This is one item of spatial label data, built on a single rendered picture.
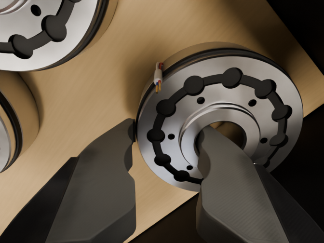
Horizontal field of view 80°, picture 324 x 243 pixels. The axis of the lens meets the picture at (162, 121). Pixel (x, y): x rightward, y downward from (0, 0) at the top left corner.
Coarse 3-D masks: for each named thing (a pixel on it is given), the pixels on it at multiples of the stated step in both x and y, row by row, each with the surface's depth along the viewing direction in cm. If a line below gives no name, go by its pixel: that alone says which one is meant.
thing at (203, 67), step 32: (192, 64) 10; (224, 64) 10; (256, 64) 10; (160, 96) 11; (192, 96) 11; (224, 96) 11; (256, 96) 11; (288, 96) 11; (160, 128) 12; (288, 128) 12; (160, 160) 13; (256, 160) 13
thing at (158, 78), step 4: (156, 64) 11; (160, 64) 12; (156, 68) 11; (160, 68) 11; (156, 72) 10; (160, 72) 10; (156, 76) 9; (160, 76) 9; (156, 80) 9; (160, 80) 9; (156, 84) 9; (160, 84) 9; (156, 88) 9; (160, 88) 8; (156, 92) 8
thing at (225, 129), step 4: (224, 124) 15; (228, 124) 14; (232, 124) 14; (216, 128) 15; (220, 128) 15; (224, 128) 15; (228, 128) 14; (232, 128) 14; (236, 128) 13; (220, 132) 15; (224, 132) 14; (228, 132) 14; (232, 132) 13; (236, 132) 13; (240, 132) 12; (228, 136) 14; (232, 136) 13; (236, 136) 13; (240, 136) 12; (232, 140) 13; (236, 140) 13; (236, 144) 13
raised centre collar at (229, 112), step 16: (208, 112) 11; (224, 112) 11; (240, 112) 11; (192, 128) 11; (240, 128) 11; (256, 128) 11; (192, 144) 12; (240, 144) 12; (256, 144) 12; (192, 160) 12
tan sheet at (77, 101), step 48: (144, 0) 11; (192, 0) 11; (240, 0) 11; (96, 48) 12; (144, 48) 12; (288, 48) 12; (48, 96) 14; (96, 96) 14; (48, 144) 16; (0, 192) 19; (144, 192) 19; (192, 192) 19
